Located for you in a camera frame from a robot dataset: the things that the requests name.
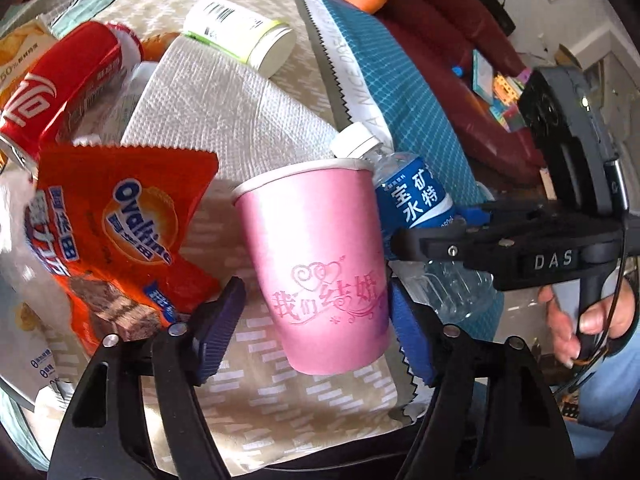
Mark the red cola can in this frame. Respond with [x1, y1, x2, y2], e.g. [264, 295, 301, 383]
[0, 21, 146, 162]

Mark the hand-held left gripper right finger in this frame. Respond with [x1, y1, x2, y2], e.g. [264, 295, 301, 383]
[389, 279, 576, 480]

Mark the beige and teal tablecloth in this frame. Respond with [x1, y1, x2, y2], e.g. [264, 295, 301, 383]
[0, 0, 506, 463]

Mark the white canister with green label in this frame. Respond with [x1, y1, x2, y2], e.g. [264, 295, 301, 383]
[182, 0, 297, 80]

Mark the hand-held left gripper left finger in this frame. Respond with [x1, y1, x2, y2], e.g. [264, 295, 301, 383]
[47, 276, 247, 480]

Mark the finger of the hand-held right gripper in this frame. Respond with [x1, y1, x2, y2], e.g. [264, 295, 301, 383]
[451, 199, 552, 227]
[390, 219, 522, 292]

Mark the white paper towel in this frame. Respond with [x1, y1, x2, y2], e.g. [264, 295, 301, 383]
[120, 37, 347, 182]

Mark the orange snack packet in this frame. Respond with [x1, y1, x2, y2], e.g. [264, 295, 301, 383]
[35, 142, 222, 357]

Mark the pink paper cup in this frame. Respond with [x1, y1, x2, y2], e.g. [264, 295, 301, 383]
[231, 157, 394, 376]

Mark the light blue picture book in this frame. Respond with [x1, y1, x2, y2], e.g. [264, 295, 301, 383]
[472, 50, 502, 102]

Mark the person's right hand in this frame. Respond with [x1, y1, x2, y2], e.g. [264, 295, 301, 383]
[538, 279, 639, 369]

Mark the person's leg in jeans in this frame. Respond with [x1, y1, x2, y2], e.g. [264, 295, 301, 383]
[564, 347, 640, 461]

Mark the cream chips packet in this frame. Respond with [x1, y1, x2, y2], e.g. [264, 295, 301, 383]
[0, 16, 59, 111]

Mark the dark red leather sofa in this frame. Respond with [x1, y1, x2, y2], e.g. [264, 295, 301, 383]
[375, 0, 551, 187]

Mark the blue label water bottle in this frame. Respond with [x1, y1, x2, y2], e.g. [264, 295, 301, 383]
[329, 122, 498, 323]

